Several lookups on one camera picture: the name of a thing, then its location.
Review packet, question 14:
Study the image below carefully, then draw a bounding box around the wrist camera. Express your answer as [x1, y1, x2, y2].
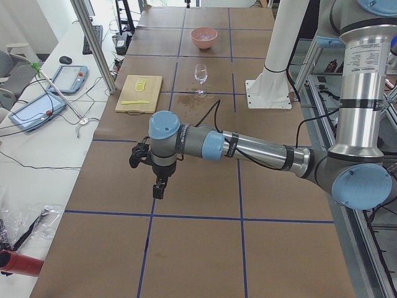
[129, 142, 153, 168]

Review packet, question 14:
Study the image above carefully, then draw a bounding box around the clear wine glass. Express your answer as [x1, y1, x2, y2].
[194, 64, 208, 97]

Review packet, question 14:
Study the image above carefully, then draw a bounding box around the blue teach pendant far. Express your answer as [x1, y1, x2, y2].
[51, 65, 88, 94]

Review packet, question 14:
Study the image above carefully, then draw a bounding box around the aluminium frame post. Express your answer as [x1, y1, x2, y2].
[70, 0, 117, 94]

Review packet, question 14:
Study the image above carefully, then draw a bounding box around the blue teach pendant near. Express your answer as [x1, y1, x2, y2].
[8, 92, 66, 132]

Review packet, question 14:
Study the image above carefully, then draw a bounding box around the black computer mouse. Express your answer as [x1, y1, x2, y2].
[59, 55, 73, 65]

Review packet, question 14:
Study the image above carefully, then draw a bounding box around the yellow plastic knife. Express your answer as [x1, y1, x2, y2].
[121, 100, 151, 105]

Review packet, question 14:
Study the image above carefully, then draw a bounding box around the bamboo cutting board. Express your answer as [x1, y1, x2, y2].
[115, 75, 163, 114]

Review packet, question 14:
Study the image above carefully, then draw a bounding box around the pink bowl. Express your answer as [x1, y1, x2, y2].
[190, 27, 218, 50]

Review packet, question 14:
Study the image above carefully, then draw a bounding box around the grey office chair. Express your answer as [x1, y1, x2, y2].
[1, 43, 36, 110]

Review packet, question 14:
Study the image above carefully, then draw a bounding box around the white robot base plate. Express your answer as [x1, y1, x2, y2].
[246, 0, 310, 109]

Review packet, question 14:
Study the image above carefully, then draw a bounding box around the blue teach pendant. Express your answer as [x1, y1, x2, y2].
[51, 65, 88, 94]
[8, 92, 66, 132]

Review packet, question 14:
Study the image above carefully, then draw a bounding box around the clear plastic bag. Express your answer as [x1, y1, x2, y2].
[1, 205, 63, 251]

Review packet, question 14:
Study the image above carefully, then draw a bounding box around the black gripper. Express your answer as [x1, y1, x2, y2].
[152, 163, 176, 199]

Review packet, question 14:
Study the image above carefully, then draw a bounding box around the black keyboard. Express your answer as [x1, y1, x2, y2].
[82, 24, 104, 56]

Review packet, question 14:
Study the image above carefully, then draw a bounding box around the red thermos bottle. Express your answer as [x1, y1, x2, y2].
[1, 250, 44, 277]

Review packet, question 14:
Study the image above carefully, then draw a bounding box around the pile of ice cubes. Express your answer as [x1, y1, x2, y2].
[192, 30, 217, 42]

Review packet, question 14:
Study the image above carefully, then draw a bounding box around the metal rod green tip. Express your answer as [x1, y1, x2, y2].
[31, 63, 89, 125]

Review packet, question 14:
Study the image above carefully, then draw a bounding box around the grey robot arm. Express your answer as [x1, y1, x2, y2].
[147, 1, 396, 210]

